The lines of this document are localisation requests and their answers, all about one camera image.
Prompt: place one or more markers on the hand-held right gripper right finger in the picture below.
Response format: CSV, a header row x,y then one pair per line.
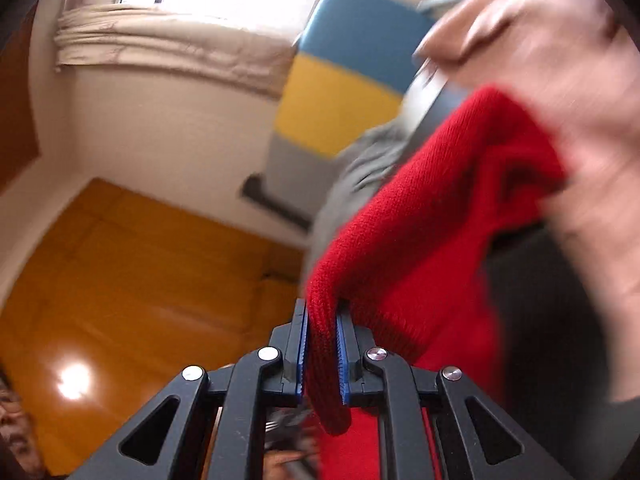
x,y
342,360

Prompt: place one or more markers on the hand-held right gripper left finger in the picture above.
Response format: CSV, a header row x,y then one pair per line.
x,y
300,355

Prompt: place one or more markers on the red knitted sweater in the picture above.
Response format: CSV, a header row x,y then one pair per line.
x,y
425,235

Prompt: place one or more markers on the pink knitted sweater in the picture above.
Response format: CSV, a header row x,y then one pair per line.
x,y
575,85

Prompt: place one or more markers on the grey garment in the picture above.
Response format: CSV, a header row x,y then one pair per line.
x,y
360,175

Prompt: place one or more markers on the grey yellow blue armchair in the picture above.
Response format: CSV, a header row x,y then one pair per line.
x,y
350,35

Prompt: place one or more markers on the beige patterned curtain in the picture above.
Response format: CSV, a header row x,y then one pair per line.
x,y
175,45

